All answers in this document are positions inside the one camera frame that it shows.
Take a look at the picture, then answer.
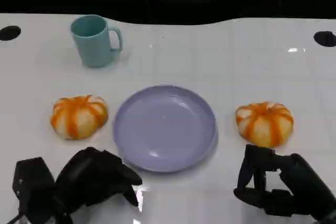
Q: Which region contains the black table cable hole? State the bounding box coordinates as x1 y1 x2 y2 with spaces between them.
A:
313 30 336 48
0 25 22 41

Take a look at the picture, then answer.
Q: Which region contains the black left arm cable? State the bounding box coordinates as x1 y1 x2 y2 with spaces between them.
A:
7 212 23 224

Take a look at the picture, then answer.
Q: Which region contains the pale green mug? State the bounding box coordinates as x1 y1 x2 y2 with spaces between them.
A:
70 15 123 68

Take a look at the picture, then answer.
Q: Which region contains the lilac plate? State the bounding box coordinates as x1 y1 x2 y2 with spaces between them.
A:
112 84 218 174

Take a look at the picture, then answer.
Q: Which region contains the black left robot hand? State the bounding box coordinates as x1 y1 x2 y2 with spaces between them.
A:
53 147 143 215

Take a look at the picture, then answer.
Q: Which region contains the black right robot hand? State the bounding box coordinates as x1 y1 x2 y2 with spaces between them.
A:
233 144 336 221

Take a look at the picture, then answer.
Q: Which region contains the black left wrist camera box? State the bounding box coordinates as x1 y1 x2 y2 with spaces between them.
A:
12 156 56 218

